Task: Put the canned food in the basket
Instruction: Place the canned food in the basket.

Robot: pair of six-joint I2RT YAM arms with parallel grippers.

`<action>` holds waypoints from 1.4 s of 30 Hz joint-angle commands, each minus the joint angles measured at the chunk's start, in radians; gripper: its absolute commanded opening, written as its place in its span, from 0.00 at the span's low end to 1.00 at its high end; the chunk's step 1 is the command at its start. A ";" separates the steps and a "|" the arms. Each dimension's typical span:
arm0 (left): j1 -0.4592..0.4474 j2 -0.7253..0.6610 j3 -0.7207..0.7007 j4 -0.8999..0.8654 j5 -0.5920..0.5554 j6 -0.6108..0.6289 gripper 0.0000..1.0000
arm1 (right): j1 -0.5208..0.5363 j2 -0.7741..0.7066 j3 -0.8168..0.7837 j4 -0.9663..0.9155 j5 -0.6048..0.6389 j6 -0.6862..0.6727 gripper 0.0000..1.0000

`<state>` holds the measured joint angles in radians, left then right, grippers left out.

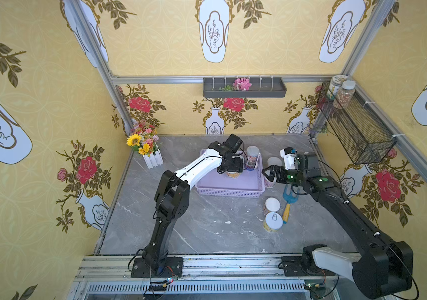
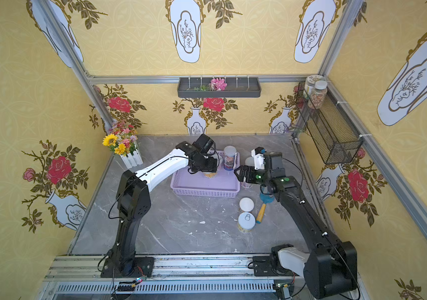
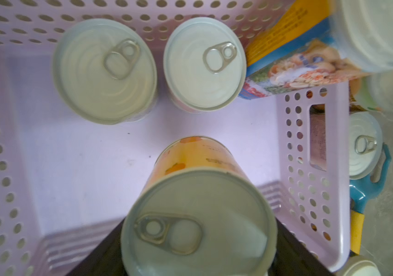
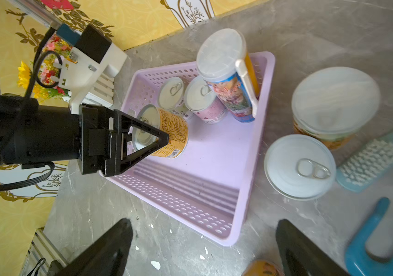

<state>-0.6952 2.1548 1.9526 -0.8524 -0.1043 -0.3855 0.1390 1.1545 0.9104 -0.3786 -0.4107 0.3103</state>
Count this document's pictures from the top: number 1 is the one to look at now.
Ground glass jar white lid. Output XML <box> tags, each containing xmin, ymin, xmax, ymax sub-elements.
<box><xmin>333</xmin><ymin>80</ymin><xmax>356</xmax><ymax>109</ymax></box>

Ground teal garden fork tool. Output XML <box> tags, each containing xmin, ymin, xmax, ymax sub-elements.
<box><xmin>282</xmin><ymin>185</ymin><xmax>299</xmax><ymax>224</ymax></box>

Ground aluminium frame post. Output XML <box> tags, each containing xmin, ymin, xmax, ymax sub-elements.
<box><xmin>342</xmin><ymin>0</ymin><xmax>395</xmax><ymax>76</ymax></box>

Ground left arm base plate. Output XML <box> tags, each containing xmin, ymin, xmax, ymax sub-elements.
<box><xmin>131</xmin><ymin>256</ymin><xmax>183</xmax><ymax>278</ymax></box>

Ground pink artificial flower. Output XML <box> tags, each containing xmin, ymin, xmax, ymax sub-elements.
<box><xmin>233</xmin><ymin>77</ymin><xmax>252</xmax><ymax>91</ymax></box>

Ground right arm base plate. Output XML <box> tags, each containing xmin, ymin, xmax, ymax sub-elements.
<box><xmin>278</xmin><ymin>256</ymin><xmax>336</xmax><ymax>277</ymax></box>

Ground glass jar behind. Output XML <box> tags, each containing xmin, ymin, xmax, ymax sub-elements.
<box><xmin>327</xmin><ymin>74</ymin><xmax>349</xmax><ymax>99</ymax></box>

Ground black wire mesh basket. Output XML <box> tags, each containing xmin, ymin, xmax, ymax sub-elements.
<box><xmin>318</xmin><ymin>82</ymin><xmax>397</xmax><ymax>165</ymax></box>

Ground blue mixed congee can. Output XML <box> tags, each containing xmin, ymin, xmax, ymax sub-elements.
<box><xmin>246</xmin><ymin>146</ymin><xmax>260</xmax><ymax>171</ymax></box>

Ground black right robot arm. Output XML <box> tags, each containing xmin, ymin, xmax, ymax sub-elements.
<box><xmin>262</xmin><ymin>152</ymin><xmax>417</xmax><ymax>300</ymax></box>

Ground yellow pineapple can pull tab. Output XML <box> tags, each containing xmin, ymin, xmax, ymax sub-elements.
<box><xmin>263</xmin><ymin>212</ymin><xmax>283</xmax><ymax>233</ymax></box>

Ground yellow can white lid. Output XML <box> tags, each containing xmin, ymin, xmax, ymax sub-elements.
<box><xmin>263</xmin><ymin>197</ymin><xmax>281</xmax><ymax>215</ymax></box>

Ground dark grey wall shelf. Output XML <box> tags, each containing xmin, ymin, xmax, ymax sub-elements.
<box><xmin>203</xmin><ymin>76</ymin><xmax>287</xmax><ymax>98</ymax></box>

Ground purple perforated plastic basket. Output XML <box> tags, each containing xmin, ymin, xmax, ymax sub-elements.
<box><xmin>195</xmin><ymin>154</ymin><xmax>265</xmax><ymax>198</ymax></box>

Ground artificial flowers white fence pot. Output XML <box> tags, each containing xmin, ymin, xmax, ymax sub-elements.
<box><xmin>127</xmin><ymin>121</ymin><xmax>163</xmax><ymax>169</ymax></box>

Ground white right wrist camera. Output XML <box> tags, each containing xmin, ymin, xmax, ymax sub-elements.
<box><xmin>280</xmin><ymin>147</ymin><xmax>297</xmax><ymax>170</ymax></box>

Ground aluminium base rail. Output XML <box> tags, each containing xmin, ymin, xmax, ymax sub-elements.
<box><xmin>66</xmin><ymin>254</ymin><xmax>372</xmax><ymax>300</ymax></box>

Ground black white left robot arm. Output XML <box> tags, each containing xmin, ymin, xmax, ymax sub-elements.
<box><xmin>142</xmin><ymin>134</ymin><xmax>243</xmax><ymax>275</ymax></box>

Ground pink can with pull tab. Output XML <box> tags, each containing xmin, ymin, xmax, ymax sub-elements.
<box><xmin>265</xmin><ymin>174</ymin><xmax>277</xmax><ymax>189</ymax></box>

